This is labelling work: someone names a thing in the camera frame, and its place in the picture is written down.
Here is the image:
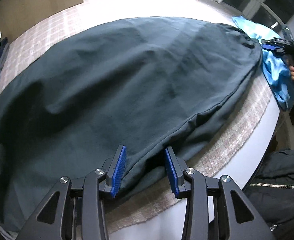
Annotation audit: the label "blue shiny shirt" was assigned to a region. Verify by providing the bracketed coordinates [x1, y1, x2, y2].
[232, 16, 294, 111]

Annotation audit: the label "dark grey trousers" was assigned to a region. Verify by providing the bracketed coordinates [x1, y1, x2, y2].
[0, 17, 262, 232]

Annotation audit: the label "black jacket with zipper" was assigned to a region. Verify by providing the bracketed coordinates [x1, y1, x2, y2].
[243, 150, 294, 239]

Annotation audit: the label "plaid pink table cloth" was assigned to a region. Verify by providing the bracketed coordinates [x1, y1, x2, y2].
[0, 0, 279, 239]

